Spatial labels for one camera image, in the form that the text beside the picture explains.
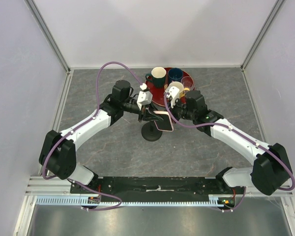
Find phone with pink case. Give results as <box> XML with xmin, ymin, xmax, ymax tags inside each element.
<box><xmin>154</xmin><ymin>111</ymin><xmax>174</xmax><ymax>132</ymax></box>

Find dark green mug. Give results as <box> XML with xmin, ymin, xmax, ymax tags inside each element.
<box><xmin>145</xmin><ymin>67</ymin><xmax>167</xmax><ymax>88</ymax></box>

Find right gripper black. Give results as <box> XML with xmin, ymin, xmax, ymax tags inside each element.
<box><xmin>162</xmin><ymin>96</ymin><xmax>196</xmax><ymax>124</ymax></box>

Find clear glass cup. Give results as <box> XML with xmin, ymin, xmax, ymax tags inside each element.
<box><xmin>181</xmin><ymin>76</ymin><xmax>195</xmax><ymax>92</ymax></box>

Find black phone stand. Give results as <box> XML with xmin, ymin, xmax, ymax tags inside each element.
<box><xmin>141</xmin><ymin>121</ymin><xmax>163</xmax><ymax>142</ymax></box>

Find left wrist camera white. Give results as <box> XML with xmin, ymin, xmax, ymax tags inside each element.
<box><xmin>136</xmin><ymin>91</ymin><xmax>152</xmax><ymax>110</ymax></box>

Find yellow mug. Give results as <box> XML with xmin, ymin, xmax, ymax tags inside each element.
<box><xmin>167</xmin><ymin>82</ymin><xmax>191</xmax><ymax>98</ymax></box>

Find slotted cable duct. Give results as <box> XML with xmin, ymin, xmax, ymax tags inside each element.
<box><xmin>35</xmin><ymin>195</ymin><xmax>235</xmax><ymax>207</ymax></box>

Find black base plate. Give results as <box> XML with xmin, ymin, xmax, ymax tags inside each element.
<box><xmin>70</xmin><ymin>176</ymin><xmax>227</xmax><ymax>204</ymax></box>

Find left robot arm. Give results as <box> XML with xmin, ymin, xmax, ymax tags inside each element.
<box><xmin>39</xmin><ymin>80</ymin><xmax>164</xmax><ymax>193</ymax></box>

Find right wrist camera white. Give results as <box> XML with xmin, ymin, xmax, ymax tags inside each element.
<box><xmin>165</xmin><ymin>86</ymin><xmax>180</xmax><ymax>108</ymax></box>

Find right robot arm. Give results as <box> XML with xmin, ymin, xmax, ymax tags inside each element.
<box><xmin>164</xmin><ymin>87</ymin><xmax>295</xmax><ymax>196</ymax></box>

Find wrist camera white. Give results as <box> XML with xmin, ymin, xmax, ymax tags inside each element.
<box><xmin>165</xmin><ymin>86</ymin><xmax>180</xmax><ymax>108</ymax></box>
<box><xmin>136</xmin><ymin>91</ymin><xmax>152</xmax><ymax>110</ymax></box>

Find red round tray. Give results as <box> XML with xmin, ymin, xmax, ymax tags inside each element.
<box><xmin>145</xmin><ymin>67</ymin><xmax>195</xmax><ymax>107</ymax></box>

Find dark blue mug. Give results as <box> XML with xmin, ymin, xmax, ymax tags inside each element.
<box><xmin>168</xmin><ymin>68</ymin><xmax>183</xmax><ymax>84</ymax></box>

